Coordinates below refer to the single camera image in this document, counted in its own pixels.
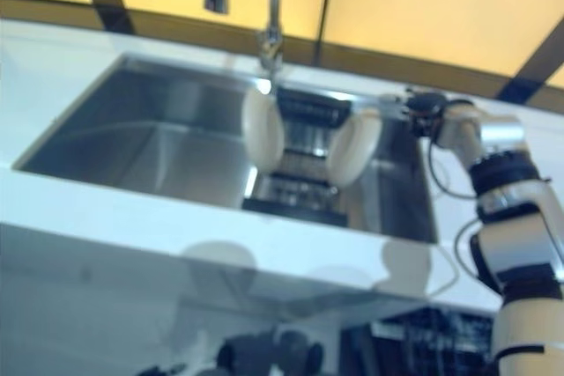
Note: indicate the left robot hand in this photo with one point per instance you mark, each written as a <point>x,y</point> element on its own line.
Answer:
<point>163,370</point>

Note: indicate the white round plate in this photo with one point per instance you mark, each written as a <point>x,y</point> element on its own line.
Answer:
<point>352,151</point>
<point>262,129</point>

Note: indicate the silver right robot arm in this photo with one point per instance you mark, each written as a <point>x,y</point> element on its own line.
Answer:
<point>506,138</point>

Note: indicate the white glossy cabinet door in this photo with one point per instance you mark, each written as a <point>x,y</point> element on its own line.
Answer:
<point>110,288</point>
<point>308,310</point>

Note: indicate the stainless steel sink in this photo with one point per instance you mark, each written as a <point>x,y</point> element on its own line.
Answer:
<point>154,147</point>

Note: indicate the black dish drying rack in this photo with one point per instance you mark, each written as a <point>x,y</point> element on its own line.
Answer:
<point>304,107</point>

